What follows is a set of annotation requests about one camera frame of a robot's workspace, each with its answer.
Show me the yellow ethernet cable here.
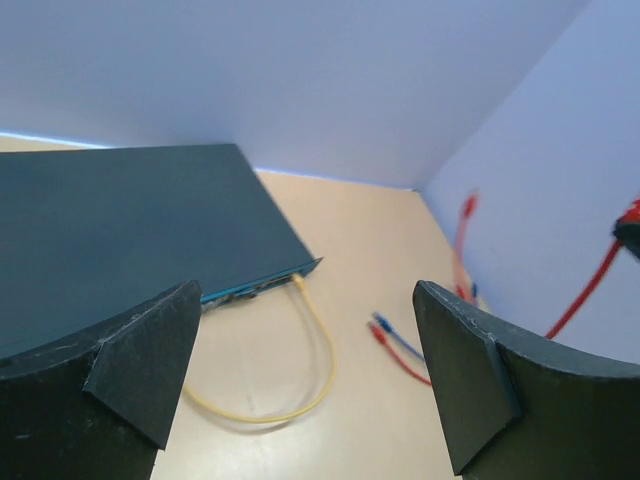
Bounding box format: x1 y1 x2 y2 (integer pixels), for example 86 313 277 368
182 272 336 424

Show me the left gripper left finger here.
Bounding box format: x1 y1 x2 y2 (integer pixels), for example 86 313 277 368
1 281 201 479

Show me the blue ethernet cable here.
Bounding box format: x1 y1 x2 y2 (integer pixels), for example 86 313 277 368
371 282 480 362

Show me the red ethernet cable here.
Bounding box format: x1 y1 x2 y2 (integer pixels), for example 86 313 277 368
544 197 640 341
368 189 481 387

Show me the dark blue network switch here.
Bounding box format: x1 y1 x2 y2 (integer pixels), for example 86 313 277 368
1 144 316 357

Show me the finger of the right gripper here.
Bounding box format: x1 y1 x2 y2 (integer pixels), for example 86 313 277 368
613 219 640 259

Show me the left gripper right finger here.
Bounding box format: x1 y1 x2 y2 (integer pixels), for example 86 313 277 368
413 281 639 479

